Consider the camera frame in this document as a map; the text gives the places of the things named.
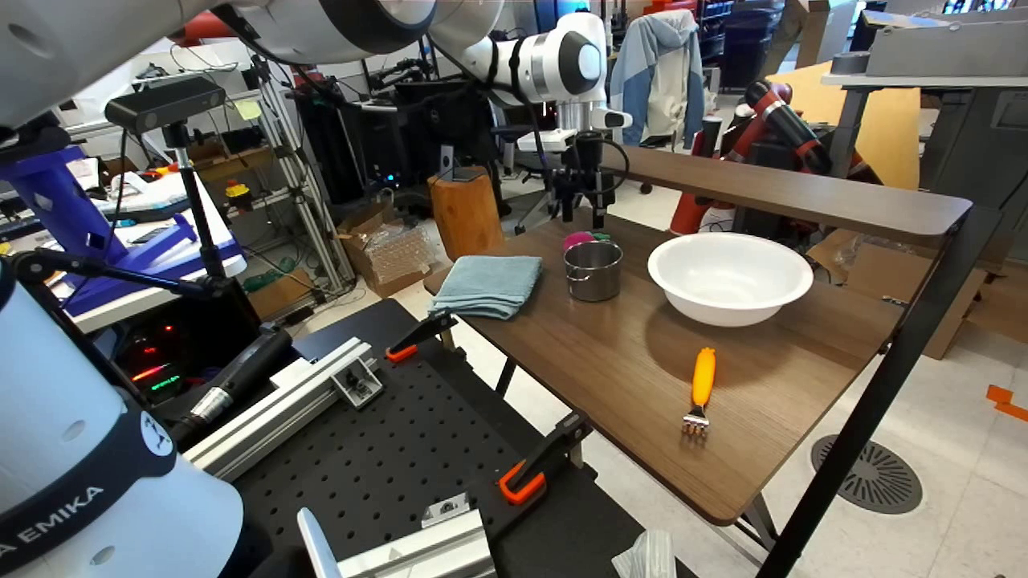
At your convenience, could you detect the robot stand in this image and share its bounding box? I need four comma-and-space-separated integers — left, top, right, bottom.
153, 297, 700, 578

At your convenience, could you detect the blue folded towel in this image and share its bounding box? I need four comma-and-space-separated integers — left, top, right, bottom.
427, 254, 545, 321

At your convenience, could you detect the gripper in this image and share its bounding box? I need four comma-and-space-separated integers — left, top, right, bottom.
551, 132, 619, 230

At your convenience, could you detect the blue and white machine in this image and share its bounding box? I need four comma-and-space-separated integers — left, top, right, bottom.
0, 143, 248, 320

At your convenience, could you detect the black control box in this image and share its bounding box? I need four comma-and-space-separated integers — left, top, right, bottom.
103, 277, 263, 409

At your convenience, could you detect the brown cardboard sheet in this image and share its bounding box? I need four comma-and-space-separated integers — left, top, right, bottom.
766, 62, 923, 192

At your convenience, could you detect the black cylindrical tool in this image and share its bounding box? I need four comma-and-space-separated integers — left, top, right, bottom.
171, 328, 295, 447

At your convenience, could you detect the small metal pot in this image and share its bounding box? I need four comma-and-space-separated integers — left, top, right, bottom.
563, 240, 625, 303

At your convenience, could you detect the stack of cardboard boxes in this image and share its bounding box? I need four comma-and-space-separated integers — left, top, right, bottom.
806, 228, 1028, 360

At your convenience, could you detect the aluminium frame rack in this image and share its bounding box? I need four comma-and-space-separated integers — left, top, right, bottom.
247, 55, 359, 296

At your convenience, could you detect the orange handled fork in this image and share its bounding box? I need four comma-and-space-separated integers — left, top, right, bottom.
681, 346, 718, 439

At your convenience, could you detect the camera on mount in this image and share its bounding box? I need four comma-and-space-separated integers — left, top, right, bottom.
12, 75, 235, 302

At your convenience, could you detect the grey desk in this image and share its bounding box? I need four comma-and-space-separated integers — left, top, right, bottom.
820, 6, 1028, 267

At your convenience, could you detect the white bowl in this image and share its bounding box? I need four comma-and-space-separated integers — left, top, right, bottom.
647, 232, 815, 328

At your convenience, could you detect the wooden block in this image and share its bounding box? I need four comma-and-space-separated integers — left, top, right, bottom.
427, 166, 506, 263

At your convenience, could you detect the orange black clamp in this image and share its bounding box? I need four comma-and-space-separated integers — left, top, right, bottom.
385, 311, 459, 364
497, 410, 594, 507

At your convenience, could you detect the red and black robot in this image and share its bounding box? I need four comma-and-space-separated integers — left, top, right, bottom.
669, 79, 886, 238

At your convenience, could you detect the blue and white jacket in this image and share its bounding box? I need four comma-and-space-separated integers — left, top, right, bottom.
608, 9, 708, 150

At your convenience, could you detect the cardboard box with bubble wrap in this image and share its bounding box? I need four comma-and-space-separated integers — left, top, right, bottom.
337, 201, 452, 299

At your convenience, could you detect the black computer tower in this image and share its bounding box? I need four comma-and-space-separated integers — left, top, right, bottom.
296, 79, 406, 206

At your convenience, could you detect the round floor drain grate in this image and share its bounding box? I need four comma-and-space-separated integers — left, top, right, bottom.
810, 433, 924, 515

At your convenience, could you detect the white crumpled cloth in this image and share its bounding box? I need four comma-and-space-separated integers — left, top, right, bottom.
611, 529, 678, 578

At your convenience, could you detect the aluminium rail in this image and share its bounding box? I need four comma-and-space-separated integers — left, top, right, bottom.
296, 492, 500, 578
182, 336, 384, 483

